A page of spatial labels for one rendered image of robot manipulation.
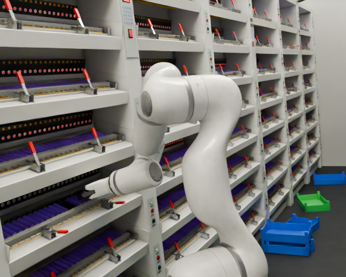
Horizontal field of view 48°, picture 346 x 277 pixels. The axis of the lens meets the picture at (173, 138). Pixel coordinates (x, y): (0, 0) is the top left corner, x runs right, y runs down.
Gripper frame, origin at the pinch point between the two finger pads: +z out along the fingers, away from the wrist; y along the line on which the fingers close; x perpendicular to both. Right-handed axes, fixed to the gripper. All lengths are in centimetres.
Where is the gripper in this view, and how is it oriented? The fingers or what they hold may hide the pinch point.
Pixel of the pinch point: (85, 193)
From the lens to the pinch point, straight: 139.9
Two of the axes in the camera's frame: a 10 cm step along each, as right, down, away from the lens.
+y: -5.1, 1.7, -8.4
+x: 3.3, 9.4, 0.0
